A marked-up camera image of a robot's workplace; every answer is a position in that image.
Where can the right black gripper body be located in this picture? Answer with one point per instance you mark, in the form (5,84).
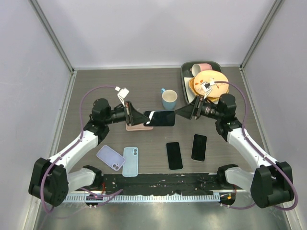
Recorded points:
(198,112)

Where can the orange bird plate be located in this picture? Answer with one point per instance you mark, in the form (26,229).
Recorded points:
(206,77)

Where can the light blue phone case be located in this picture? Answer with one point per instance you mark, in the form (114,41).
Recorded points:
(130,166)

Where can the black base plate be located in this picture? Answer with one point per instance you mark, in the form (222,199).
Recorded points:
(186,184)

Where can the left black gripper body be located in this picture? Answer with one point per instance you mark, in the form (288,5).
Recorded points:
(126,114)

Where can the white cable duct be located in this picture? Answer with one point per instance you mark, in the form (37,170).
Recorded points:
(85,197)

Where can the purple phone case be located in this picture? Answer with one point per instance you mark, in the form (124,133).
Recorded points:
(110,157)

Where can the pink cup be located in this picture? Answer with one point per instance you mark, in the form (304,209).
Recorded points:
(197,68)

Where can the dark green tray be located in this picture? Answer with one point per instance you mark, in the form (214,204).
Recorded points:
(186,72)

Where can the white square plate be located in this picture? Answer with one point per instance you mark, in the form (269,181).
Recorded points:
(190,93)

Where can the woven yellow plate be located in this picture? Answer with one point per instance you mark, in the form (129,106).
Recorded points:
(192,87)

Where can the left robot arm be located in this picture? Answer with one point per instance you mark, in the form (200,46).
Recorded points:
(52,178)

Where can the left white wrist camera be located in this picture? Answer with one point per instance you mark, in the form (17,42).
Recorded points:
(122,93)

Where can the black phone right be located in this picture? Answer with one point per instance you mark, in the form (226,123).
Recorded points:
(199,148)

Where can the pink phone case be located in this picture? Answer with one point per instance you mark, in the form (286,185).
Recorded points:
(139,127)

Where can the blue mug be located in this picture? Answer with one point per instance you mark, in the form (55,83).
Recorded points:
(169,99)

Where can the blue-edged black phone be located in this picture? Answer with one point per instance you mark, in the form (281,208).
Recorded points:
(160,118)

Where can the black phone middle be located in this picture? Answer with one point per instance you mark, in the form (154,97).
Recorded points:
(174,156)

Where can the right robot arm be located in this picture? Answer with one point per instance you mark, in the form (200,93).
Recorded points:
(272,183)

